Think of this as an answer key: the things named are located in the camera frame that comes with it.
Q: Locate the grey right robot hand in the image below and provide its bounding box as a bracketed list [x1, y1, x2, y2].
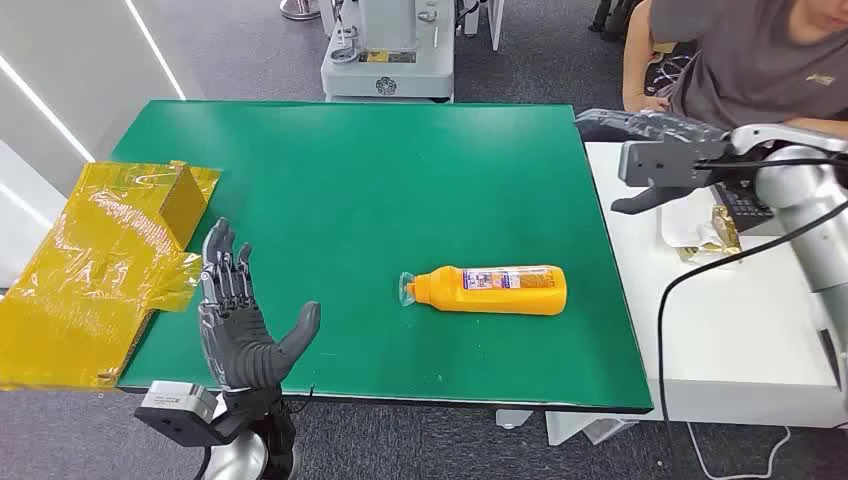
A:
[574, 109, 731, 215]

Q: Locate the person's right hand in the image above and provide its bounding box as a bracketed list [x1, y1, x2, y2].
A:
[624, 92, 670, 114]

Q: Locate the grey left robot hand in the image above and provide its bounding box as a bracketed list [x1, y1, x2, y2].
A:
[198, 217, 323, 392]

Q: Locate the orange plastic bottle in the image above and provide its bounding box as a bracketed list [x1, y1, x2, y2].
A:
[398, 264, 568, 317]

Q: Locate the person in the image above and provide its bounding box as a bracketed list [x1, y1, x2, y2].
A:
[621, 0, 848, 140]

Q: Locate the dark laptop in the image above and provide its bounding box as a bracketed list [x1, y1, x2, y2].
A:
[712, 182, 778, 234]

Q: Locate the gold foil snack packet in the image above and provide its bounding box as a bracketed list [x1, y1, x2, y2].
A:
[659, 195, 745, 268]

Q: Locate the yellow foil wrapped cardboard box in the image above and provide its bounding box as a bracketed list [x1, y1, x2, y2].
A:
[0, 159, 222, 392]

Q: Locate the green table mat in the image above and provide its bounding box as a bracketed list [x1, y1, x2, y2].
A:
[109, 99, 655, 415]

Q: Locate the white table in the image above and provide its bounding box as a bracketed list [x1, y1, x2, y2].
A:
[546, 140, 848, 446]

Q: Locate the chrome stand base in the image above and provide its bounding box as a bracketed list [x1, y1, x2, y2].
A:
[279, 0, 323, 21]

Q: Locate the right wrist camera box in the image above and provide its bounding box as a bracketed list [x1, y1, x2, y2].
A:
[619, 140, 729, 189]

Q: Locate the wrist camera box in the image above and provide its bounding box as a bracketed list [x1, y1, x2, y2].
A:
[134, 380, 221, 448]
[619, 140, 729, 189]

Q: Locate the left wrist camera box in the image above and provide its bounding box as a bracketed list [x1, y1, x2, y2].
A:
[134, 380, 221, 448]

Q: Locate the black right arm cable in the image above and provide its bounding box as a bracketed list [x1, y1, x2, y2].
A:
[655, 155, 848, 480]

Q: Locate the white floor cable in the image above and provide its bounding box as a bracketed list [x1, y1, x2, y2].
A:
[685, 422, 793, 480]

